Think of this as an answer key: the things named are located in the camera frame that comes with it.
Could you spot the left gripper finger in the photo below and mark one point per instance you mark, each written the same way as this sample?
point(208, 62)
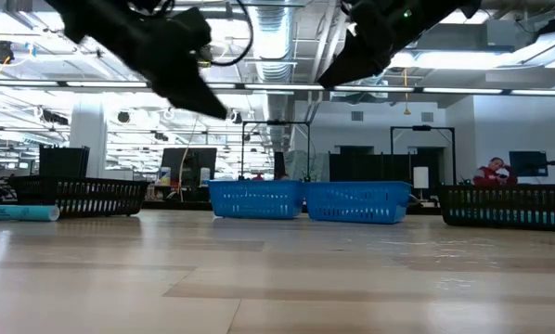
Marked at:
point(198, 99)

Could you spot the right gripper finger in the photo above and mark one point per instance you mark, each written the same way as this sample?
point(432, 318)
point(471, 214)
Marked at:
point(352, 65)

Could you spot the blue plastic basket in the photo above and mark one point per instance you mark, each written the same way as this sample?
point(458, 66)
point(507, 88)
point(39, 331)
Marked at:
point(356, 201)
point(254, 199)

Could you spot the black plastic basket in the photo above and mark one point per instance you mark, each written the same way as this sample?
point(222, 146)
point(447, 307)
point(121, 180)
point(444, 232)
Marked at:
point(82, 197)
point(505, 206)

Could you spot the blue highlighter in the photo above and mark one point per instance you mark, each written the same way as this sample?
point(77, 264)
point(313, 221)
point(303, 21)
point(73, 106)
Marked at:
point(17, 213)

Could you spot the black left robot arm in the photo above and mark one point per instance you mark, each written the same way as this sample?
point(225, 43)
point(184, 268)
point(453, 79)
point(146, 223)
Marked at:
point(96, 16)

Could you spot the dark monitor on arm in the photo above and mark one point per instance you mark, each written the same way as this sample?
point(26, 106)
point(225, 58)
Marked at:
point(528, 163)

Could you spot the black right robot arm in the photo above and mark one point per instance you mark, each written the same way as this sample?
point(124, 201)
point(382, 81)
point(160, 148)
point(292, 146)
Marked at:
point(465, 5)

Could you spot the black computer monitor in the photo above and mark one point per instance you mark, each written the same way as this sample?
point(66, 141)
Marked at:
point(198, 160)

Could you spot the long ceiling light strip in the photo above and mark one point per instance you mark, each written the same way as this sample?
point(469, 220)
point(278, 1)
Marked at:
point(463, 91)
point(282, 86)

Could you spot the white canister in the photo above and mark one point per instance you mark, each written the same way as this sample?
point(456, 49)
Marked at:
point(204, 176)
point(165, 176)

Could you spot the black partition panel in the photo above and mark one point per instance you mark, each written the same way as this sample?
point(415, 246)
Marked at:
point(365, 167)

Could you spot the white rectangular board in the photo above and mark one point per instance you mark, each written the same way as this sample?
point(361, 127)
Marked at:
point(421, 177)

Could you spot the black monitor back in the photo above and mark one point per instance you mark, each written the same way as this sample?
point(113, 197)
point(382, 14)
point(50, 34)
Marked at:
point(64, 160)

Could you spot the person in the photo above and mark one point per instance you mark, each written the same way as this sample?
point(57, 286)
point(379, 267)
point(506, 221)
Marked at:
point(491, 175)

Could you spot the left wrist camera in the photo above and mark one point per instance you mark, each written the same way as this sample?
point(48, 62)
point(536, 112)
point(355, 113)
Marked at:
point(194, 28)

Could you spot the silver ventilation duct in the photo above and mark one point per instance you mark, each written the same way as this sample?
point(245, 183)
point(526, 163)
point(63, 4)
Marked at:
point(273, 51)

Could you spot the black camera rig frame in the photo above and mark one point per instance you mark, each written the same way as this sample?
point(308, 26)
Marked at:
point(421, 127)
point(277, 122)

